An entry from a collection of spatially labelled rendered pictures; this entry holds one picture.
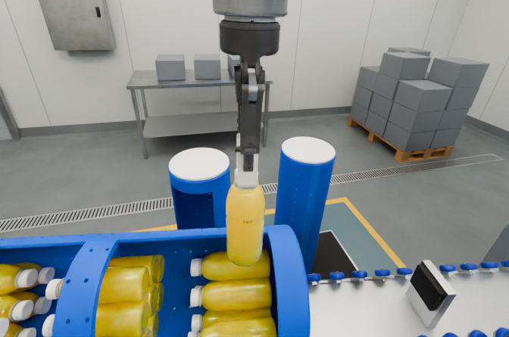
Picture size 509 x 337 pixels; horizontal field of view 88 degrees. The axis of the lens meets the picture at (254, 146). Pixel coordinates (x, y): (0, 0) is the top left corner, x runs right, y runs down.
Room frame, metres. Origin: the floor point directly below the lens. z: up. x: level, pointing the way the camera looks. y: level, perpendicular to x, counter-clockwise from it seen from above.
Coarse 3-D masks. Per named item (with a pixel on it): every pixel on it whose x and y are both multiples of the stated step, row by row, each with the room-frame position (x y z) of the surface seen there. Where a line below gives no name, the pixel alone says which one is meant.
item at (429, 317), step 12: (420, 264) 0.49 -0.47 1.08; (432, 264) 0.49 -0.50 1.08; (420, 276) 0.47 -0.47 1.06; (432, 276) 0.45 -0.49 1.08; (408, 288) 0.50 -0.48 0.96; (420, 288) 0.45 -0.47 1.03; (432, 288) 0.43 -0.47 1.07; (444, 288) 0.42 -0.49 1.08; (420, 300) 0.45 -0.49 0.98; (432, 300) 0.41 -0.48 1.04; (444, 300) 0.40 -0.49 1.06; (420, 312) 0.44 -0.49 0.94; (432, 312) 0.41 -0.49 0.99; (444, 312) 0.40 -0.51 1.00; (432, 324) 0.40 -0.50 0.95
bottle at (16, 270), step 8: (0, 264) 0.40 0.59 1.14; (8, 264) 0.40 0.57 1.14; (0, 272) 0.38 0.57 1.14; (8, 272) 0.38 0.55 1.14; (16, 272) 0.39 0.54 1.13; (0, 280) 0.36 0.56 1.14; (8, 280) 0.37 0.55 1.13; (16, 280) 0.37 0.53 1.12; (0, 288) 0.35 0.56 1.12; (8, 288) 0.36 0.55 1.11; (16, 288) 0.37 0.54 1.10
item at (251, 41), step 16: (224, 32) 0.33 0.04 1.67; (240, 32) 0.32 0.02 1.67; (256, 32) 0.32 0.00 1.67; (272, 32) 0.33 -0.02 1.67; (224, 48) 0.33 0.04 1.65; (240, 48) 0.32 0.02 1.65; (256, 48) 0.32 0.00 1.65; (272, 48) 0.33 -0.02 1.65; (240, 64) 0.36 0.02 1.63; (256, 64) 0.32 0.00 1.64; (256, 80) 0.32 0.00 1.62
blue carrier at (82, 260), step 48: (0, 240) 0.41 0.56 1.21; (48, 240) 0.41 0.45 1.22; (96, 240) 0.41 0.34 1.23; (144, 240) 0.41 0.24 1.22; (192, 240) 0.51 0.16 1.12; (288, 240) 0.42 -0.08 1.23; (96, 288) 0.30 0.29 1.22; (192, 288) 0.46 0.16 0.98; (288, 288) 0.32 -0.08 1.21; (288, 336) 0.27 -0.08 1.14
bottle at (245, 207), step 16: (240, 192) 0.34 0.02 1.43; (256, 192) 0.34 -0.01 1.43; (240, 208) 0.32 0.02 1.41; (256, 208) 0.33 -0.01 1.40; (240, 224) 0.32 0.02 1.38; (256, 224) 0.33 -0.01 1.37; (240, 240) 0.32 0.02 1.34; (256, 240) 0.33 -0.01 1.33; (240, 256) 0.32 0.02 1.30; (256, 256) 0.33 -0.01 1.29
